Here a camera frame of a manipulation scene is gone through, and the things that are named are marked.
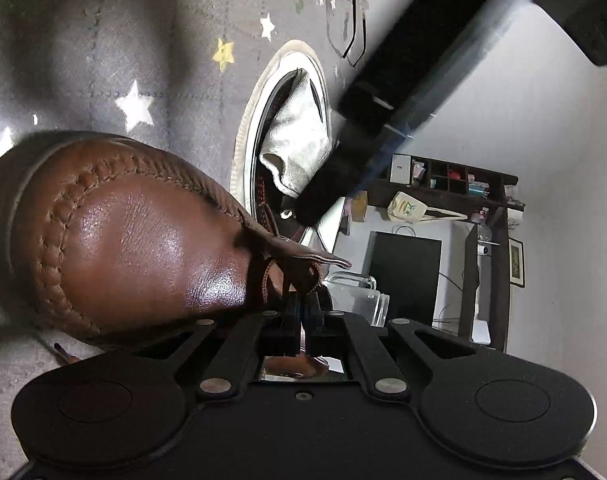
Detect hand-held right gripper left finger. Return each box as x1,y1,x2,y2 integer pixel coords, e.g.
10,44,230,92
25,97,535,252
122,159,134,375
144,294,303,395

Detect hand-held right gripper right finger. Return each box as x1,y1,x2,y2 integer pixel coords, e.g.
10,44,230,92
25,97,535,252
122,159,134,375
303,294,478,395

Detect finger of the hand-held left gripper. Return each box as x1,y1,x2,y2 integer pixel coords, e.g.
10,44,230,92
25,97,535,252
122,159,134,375
294,110,409,228

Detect brown leather shoe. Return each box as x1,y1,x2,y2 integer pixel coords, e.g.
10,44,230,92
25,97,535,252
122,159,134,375
0,130,354,378

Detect grey sock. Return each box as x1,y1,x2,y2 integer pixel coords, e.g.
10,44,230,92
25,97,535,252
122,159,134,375
258,67,334,198

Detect clear glass jar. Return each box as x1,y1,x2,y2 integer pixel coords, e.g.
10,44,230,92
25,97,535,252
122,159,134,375
326,270,391,328

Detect small white box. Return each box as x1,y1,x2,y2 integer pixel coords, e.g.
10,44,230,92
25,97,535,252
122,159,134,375
389,154,413,184

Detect clear-framed eyeglasses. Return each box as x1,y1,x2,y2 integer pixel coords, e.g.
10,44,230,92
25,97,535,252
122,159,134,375
322,0,373,68

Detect cream tote bag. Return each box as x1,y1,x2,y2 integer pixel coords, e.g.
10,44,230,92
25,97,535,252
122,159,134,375
386,191,469,223

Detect black flat television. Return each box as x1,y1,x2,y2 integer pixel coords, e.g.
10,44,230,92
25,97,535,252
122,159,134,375
368,230,444,322

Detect white sneaker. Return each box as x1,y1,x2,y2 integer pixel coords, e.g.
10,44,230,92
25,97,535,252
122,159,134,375
228,40,349,256

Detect dark wooden wall shelf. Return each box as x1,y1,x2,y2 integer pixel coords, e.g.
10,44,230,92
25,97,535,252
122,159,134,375
368,152,527,353

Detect framed wall picture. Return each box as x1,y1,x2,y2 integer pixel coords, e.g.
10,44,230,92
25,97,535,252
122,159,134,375
508,237,527,288

